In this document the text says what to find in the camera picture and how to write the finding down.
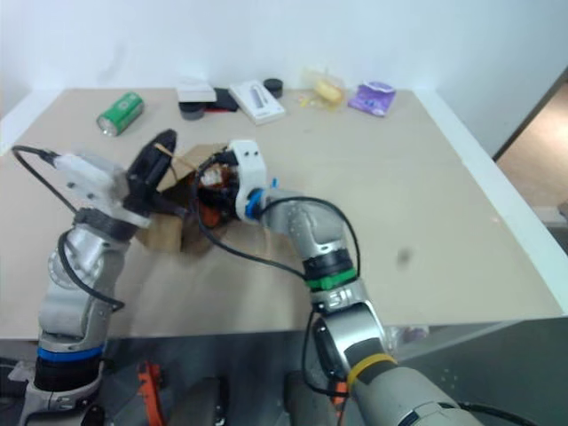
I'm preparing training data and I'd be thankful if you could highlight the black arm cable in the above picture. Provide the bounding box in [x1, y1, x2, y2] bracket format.
[193, 162, 361, 403]
[11, 145, 126, 312]

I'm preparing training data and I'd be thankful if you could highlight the yellow toy in clear bag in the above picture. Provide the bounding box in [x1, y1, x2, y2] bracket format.
[302, 65, 347, 113]

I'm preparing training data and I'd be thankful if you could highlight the small white box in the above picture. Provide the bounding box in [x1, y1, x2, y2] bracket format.
[177, 75, 217, 105]

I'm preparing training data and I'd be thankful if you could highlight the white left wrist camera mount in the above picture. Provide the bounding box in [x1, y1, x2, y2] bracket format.
[53, 152, 130, 215]

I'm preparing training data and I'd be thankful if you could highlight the orange black tool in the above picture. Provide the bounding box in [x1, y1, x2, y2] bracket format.
[135, 359, 172, 426]

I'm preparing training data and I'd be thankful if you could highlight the flat black pouch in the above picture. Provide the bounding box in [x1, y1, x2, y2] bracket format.
[204, 87, 241, 114]

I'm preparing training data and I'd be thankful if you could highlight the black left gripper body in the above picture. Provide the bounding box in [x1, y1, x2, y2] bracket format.
[122, 164, 164, 216]

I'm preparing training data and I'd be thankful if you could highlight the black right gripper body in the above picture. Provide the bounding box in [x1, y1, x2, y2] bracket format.
[195, 149, 244, 225]

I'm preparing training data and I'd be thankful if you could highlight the brown cardboard box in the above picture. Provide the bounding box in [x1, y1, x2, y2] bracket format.
[135, 143, 294, 259]

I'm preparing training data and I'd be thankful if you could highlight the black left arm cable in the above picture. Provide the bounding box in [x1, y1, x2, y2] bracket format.
[11, 145, 126, 312]

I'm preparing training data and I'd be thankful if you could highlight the black round cap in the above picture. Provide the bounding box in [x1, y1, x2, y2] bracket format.
[263, 77, 286, 99]

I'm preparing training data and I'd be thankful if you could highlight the green drink can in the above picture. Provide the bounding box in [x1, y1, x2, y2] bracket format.
[97, 91, 146, 138]

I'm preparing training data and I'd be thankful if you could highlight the purple plastic packet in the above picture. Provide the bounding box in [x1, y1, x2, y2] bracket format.
[346, 80, 398, 118]

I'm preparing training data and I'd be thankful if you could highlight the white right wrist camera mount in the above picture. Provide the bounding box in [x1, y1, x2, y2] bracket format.
[226, 138, 270, 222]

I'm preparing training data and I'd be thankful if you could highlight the orange brown plush toy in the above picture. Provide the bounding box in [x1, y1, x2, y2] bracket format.
[197, 162, 237, 228]

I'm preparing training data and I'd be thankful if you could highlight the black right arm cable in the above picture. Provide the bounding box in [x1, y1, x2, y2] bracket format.
[193, 162, 361, 403]

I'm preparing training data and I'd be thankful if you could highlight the white box with purple print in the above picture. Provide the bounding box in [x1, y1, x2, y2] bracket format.
[228, 79, 287, 127]

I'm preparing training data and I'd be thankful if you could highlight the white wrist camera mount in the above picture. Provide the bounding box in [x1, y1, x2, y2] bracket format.
[226, 138, 270, 222]
[53, 152, 130, 215]

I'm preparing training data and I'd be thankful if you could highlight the clear plastic bag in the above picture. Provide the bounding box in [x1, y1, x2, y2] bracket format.
[384, 325, 431, 354]

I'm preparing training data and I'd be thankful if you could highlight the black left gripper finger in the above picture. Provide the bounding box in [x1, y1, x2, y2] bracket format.
[154, 194, 191, 220]
[129, 128, 180, 184]

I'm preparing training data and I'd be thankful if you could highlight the black tape roll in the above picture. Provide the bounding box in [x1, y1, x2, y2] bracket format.
[178, 101, 206, 122]

